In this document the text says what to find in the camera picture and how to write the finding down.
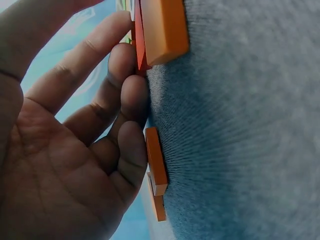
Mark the person's left hand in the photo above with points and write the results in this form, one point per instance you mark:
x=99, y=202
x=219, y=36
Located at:
x=57, y=170

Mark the person's left thumb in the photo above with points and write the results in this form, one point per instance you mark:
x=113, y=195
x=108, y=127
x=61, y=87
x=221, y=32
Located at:
x=32, y=27

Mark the flat orange rectangular block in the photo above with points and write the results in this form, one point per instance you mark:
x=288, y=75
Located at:
x=157, y=157

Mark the flat red-orange piece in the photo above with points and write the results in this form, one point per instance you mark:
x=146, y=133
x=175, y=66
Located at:
x=140, y=45

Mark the small light orange block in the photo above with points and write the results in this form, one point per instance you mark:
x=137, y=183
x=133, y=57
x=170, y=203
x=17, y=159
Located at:
x=159, y=207

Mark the thick orange block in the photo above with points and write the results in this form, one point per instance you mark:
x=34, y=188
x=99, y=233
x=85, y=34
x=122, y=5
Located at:
x=172, y=30

